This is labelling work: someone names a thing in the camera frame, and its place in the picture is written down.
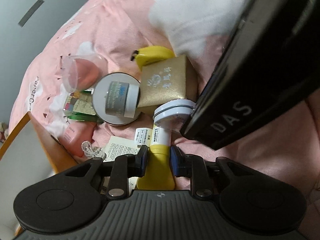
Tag yellow white tube bottle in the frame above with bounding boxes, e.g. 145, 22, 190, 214
136, 99, 195, 191

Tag small grey cream jar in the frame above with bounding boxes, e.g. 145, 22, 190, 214
105, 81, 139, 118

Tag gold jewelry box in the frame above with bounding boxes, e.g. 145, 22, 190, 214
138, 55, 198, 108

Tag yellow tape measure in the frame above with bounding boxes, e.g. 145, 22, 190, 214
130, 46, 175, 70

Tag white printed paper leaflet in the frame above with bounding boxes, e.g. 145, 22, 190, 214
103, 128, 152, 162

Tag clear plastic wrapper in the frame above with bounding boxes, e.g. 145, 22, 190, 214
81, 141, 106, 160

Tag pink small box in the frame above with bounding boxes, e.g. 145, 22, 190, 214
58, 121, 97, 157

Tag white round compact case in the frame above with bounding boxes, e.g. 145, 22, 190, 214
92, 72, 140, 126

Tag green glass bottle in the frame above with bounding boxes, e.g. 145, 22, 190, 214
63, 91, 102, 123

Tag pink cloud-print bedspread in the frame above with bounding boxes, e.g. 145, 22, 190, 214
9, 0, 319, 239

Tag orange cardboard storage box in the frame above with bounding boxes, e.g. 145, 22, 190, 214
1, 112, 77, 239

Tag pink sponge in clear case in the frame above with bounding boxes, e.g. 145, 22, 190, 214
61, 54, 107, 93

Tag grey wall plate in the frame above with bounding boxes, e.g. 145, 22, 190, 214
18, 0, 44, 27

